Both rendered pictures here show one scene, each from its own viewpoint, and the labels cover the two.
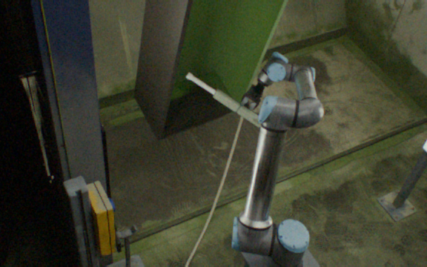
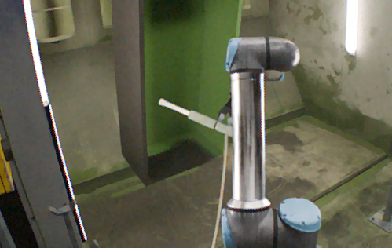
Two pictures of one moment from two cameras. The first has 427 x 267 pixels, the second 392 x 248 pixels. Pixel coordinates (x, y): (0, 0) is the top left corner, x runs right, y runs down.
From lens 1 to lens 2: 129 cm
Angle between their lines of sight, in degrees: 24
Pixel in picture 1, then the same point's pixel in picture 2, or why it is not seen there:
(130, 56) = not seen: hidden behind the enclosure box
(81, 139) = (20, 111)
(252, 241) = (248, 229)
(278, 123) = (249, 60)
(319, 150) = (306, 191)
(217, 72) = (199, 129)
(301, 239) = (310, 213)
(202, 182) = (199, 233)
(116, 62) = (113, 144)
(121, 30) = (115, 117)
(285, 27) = not seen: hidden behind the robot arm
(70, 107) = (0, 60)
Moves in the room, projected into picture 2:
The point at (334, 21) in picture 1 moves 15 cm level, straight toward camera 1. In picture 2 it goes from (294, 102) to (293, 107)
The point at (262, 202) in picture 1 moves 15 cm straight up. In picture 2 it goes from (251, 173) to (251, 132)
